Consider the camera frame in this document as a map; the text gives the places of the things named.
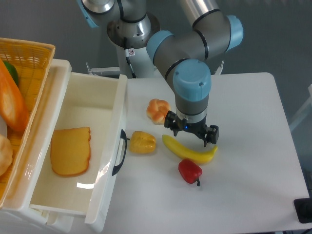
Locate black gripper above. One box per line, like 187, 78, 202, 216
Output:
164, 111, 219, 147

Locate white drawer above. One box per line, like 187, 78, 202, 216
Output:
30, 73, 127, 233

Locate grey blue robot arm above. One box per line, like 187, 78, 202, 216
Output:
78, 0, 244, 144

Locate white drawer cabinet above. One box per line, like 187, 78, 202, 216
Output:
0, 59, 72, 234

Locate yellow banana toy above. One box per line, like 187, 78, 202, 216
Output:
162, 135, 218, 164

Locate knotted bread bun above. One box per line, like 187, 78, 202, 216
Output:
146, 98, 171, 125

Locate red bell pepper toy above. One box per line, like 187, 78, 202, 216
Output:
178, 159, 202, 187

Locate yellow bell pepper toy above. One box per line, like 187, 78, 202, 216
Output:
127, 131, 156, 154

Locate toast bread slice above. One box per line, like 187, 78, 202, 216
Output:
50, 127, 91, 177

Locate black device at edge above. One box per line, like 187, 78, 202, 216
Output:
293, 198, 312, 223

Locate yellow woven basket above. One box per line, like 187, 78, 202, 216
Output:
0, 38, 55, 204

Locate orange baguette bread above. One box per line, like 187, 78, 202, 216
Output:
0, 60, 29, 132

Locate round bread roll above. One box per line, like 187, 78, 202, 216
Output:
0, 135, 13, 175

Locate green pepper toy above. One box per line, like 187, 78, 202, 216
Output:
3, 61, 19, 86

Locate black cable on pedestal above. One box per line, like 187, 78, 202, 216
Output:
125, 55, 137, 79

